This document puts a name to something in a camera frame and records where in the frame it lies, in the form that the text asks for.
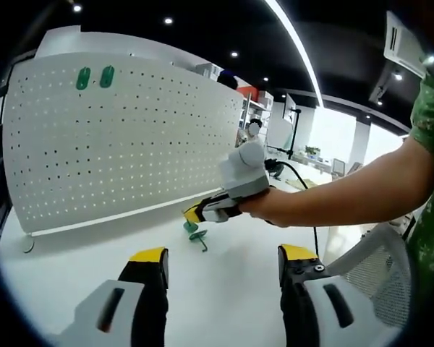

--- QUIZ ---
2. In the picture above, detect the monitor on tripod stand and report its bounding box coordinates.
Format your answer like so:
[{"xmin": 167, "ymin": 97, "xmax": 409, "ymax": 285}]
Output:
[{"xmin": 282, "ymin": 93, "xmax": 298, "ymax": 123}]

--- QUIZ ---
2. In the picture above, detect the long ceiling light strip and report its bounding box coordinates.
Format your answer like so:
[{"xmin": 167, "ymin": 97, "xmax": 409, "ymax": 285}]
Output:
[{"xmin": 265, "ymin": 0, "xmax": 326, "ymax": 108}]

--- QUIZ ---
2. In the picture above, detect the person's right hand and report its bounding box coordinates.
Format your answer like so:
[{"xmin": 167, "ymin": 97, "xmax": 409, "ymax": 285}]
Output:
[{"xmin": 239, "ymin": 185, "xmax": 298, "ymax": 229}]

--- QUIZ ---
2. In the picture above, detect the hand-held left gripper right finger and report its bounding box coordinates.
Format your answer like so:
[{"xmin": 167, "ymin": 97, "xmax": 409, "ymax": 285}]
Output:
[{"xmin": 277, "ymin": 244, "xmax": 403, "ymax": 347}]

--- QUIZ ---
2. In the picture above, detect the white perforated mounting plate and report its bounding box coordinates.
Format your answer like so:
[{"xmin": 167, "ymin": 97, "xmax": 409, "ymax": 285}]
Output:
[{"xmin": 1, "ymin": 52, "xmax": 245, "ymax": 254}]

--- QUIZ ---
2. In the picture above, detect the green hook assembly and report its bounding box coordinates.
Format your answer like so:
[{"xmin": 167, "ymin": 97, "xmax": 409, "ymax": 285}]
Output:
[
  {"xmin": 75, "ymin": 67, "xmax": 91, "ymax": 91},
  {"xmin": 188, "ymin": 230, "xmax": 210, "ymax": 253},
  {"xmin": 99, "ymin": 64, "xmax": 115, "ymax": 88},
  {"xmin": 182, "ymin": 216, "xmax": 200, "ymax": 234}
]

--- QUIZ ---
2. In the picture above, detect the ceiling air conditioner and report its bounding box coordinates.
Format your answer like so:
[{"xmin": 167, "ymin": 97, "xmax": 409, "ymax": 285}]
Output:
[{"xmin": 383, "ymin": 10, "xmax": 430, "ymax": 79}]

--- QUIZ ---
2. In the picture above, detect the black tripod stand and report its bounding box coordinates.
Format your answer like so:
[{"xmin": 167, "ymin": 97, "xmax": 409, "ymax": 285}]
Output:
[{"xmin": 267, "ymin": 108, "xmax": 302, "ymax": 163}]

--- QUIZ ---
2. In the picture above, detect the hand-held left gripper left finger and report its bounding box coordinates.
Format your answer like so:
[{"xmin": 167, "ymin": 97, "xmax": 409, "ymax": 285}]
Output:
[{"xmin": 52, "ymin": 247, "xmax": 169, "ymax": 347}]

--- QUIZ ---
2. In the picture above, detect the white mesh office chair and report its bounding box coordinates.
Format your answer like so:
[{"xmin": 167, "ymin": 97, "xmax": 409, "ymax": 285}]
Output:
[{"xmin": 325, "ymin": 224, "xmax": 416, "ymax": 328}]

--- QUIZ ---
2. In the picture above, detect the white storage shelf unit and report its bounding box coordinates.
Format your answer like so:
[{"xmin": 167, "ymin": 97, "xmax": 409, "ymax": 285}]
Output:
[{"xmin": 238, "ymin": 90, "xmax": 275, "ymax": 140}]

